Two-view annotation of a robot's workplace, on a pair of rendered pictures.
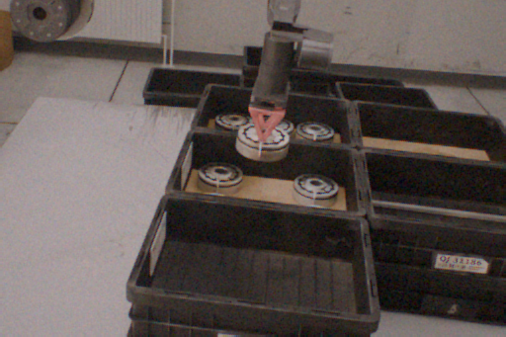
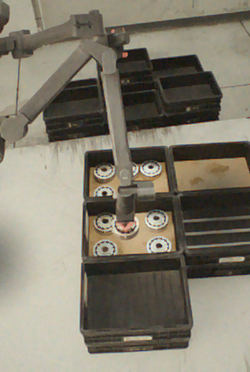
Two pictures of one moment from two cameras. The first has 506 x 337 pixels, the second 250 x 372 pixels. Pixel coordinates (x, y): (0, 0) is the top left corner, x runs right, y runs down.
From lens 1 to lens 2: 0.79 m
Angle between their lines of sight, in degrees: 23
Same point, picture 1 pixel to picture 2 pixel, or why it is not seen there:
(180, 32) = (48, 22)
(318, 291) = (164, 293)
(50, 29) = not seen: outside the picture
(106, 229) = (53, 253)
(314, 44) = (144, 193)
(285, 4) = (125, 175)
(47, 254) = (30, 277)
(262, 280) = (138, 292)
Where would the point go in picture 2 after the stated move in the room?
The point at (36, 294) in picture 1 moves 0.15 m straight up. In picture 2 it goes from (33, 305) to (24, 288)
